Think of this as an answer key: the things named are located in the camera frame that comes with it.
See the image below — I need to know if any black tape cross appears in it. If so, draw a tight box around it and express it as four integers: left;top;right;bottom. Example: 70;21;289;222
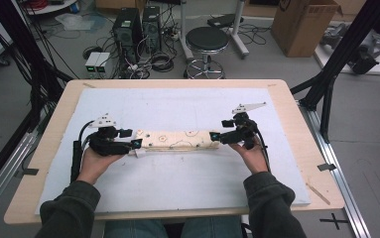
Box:
319;212;349;231

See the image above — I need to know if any white foam board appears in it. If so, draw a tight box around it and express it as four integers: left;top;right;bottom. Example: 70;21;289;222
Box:
34;87;312;216

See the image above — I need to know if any thin wooden stick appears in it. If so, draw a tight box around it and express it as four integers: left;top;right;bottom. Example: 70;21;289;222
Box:
306;182;331;206

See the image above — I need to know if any black metal frame with cables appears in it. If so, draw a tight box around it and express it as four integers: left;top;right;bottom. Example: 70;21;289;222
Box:
0;0;74;133

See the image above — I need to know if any white metal stand leg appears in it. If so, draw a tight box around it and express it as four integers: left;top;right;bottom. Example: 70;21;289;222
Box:
231;0;250;59

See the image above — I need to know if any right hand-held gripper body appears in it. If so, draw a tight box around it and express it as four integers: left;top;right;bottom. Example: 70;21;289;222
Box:
221;101;267;151

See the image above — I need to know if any cream patterned cloth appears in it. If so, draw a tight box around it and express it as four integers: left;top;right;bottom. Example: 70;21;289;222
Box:
129;128;221;159

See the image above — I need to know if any person's right leg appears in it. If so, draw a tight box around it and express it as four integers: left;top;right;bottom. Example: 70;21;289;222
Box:
181;216;244;238

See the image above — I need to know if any white round table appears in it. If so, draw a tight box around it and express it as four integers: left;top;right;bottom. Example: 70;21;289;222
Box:
25;0;79;16

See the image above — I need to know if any person's leg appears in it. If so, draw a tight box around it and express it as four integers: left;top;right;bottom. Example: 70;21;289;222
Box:
181;216;244;238
103;220;170;238

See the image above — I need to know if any aluminium rail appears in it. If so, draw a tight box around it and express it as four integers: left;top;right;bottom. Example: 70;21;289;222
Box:
298;100;372;238
0;132;40;226

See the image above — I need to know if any cardboard box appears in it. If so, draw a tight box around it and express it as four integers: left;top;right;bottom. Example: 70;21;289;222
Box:
270;0;344;59

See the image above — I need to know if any hand-held gripper cable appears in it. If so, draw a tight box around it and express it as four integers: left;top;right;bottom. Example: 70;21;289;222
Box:
70;119;96;183
255;123;272;173

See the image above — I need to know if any clear plastic bag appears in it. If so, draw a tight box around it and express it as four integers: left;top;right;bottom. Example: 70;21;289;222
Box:
55;13;94;32

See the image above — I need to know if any black round stool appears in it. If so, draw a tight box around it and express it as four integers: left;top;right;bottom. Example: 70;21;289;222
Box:
184;26;230;79

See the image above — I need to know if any coiled black cable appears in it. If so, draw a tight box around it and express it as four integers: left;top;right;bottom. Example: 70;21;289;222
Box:
151;53;176;73

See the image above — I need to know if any person's right hand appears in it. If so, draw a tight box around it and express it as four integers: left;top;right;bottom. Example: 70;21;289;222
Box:
228;137;271;176

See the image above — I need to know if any person's left hand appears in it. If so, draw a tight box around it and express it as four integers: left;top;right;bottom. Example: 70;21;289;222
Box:
76;147;126;185

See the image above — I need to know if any right hand-held gripper cable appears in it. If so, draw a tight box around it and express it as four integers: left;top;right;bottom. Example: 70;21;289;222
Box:
255;123;272;173

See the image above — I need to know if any person's left leg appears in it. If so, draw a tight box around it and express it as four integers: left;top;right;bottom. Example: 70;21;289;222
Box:
103;220;170;238

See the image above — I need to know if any white power supply unit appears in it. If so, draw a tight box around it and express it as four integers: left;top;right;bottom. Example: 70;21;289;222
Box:
84;52;102;78
94;52;111;78

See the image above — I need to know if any black computer tower green label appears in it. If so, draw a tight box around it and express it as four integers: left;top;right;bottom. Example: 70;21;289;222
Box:
112;8;143;63

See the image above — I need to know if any black flat case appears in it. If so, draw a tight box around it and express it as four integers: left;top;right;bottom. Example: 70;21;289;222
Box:
206;13;245;29

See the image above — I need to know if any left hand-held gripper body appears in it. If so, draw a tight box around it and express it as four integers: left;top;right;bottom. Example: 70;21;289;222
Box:
87;113;133;157

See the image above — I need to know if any left hand-held gripper cable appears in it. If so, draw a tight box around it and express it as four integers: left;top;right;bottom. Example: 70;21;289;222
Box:
70;119;96;183

